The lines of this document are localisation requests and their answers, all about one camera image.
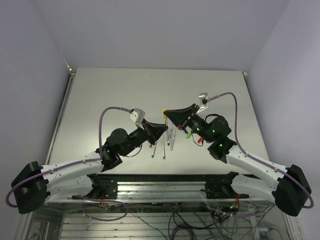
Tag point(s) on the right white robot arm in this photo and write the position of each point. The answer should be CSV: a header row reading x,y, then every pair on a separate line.
x,y
286,187

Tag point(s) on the orange marker pen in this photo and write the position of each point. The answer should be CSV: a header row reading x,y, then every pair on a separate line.
x,y
172,142

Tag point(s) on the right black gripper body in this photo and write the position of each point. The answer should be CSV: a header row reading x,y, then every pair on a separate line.
x,y
196,125

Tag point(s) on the aluminium frame rail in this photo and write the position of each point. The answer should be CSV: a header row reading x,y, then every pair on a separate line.
x,y
163,191

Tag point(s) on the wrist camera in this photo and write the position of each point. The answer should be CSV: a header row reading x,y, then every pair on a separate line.
x,y
137,116
204,101

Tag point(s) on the green marker pen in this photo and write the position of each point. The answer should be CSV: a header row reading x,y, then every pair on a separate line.
x,y
154,150

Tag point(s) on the yellow pen cap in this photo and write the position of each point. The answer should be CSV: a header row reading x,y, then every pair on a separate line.
x,y
164,110

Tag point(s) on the aluminium table edge rail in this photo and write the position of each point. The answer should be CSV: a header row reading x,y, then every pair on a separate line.
x,y
63,106

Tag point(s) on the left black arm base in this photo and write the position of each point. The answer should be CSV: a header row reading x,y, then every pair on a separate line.
x,y
100,187

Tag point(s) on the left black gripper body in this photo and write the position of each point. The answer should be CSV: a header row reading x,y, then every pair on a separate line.
x,y
137,136

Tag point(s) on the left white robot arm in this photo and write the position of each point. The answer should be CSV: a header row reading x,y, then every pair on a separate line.
x,y
35,183

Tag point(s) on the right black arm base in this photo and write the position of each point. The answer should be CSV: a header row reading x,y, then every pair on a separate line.
x,y
218,186

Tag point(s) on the pink marker pen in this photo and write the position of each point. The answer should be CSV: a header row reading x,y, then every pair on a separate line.
x,y
163,148

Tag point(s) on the white marker pen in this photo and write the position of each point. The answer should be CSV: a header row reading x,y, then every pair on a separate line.
x,y
170,134

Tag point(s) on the light green pen cap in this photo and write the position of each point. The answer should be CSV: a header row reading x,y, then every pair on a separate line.
x,y
189,135

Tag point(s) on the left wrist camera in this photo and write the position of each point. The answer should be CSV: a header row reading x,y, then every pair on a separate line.
x,y
137,116

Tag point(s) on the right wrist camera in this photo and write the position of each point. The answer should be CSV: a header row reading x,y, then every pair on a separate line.
x,y
204,101

